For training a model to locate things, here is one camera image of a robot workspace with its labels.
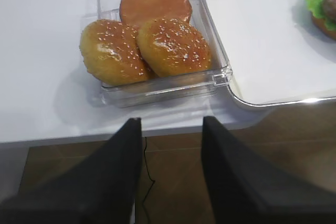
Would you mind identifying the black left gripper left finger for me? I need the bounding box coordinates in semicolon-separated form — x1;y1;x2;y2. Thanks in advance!
1;119;142;223

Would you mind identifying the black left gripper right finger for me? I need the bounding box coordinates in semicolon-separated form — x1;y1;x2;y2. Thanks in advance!
201;116;335;223

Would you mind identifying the white serving tray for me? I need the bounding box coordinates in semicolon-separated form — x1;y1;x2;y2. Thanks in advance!
202;0;335;108

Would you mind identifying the sesame bun top left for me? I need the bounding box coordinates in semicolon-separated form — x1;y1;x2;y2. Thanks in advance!
79;19;155;86

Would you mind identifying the sesame bun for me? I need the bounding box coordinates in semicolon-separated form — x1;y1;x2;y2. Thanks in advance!
79;19;155;86
136;17;212;78

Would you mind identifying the clear plastic bun container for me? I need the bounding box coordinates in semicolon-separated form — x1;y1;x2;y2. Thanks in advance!
79;0;232;108

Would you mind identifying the sesame bun top right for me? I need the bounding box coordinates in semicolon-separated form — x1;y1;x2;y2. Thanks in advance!
136;17;212;78

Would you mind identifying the burger bottom bun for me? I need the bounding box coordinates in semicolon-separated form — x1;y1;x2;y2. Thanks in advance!
311;14;336;40

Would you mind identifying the flat bun bottom half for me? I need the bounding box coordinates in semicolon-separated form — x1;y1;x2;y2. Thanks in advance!
119;0;192;26

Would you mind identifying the meat patty on burger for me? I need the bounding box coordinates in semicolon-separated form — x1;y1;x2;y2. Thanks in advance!
322;0;336;21

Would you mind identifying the thin black cable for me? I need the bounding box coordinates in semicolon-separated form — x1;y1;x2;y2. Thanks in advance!
141;136;156;224

